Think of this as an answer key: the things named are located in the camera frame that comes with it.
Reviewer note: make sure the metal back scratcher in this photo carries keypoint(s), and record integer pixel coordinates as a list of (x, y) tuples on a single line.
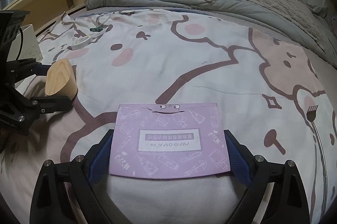
[(311, 116)]

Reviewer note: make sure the cartoon bear blanket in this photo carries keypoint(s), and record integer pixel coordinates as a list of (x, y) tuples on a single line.
[(262, 84)]

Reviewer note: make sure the green clothespin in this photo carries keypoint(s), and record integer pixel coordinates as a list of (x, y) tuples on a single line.
[(96, 29)]

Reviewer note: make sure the white shoe box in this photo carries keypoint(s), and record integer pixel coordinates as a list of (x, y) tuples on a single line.
[(30, 47)]

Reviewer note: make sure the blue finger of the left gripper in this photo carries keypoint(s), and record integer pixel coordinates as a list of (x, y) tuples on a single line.
[(44, 105), (34, 68)]

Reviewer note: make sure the white cable tie loop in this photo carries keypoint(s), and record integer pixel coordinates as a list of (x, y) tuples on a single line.
[(102, 19)]

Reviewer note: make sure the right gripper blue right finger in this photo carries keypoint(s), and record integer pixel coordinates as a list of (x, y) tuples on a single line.
[(238, 165)]

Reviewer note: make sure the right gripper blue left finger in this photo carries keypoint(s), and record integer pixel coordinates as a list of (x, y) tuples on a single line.
[(98, 158)]

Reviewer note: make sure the purple paper envelope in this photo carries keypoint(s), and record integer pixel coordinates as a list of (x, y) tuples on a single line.
[(168, 141)]

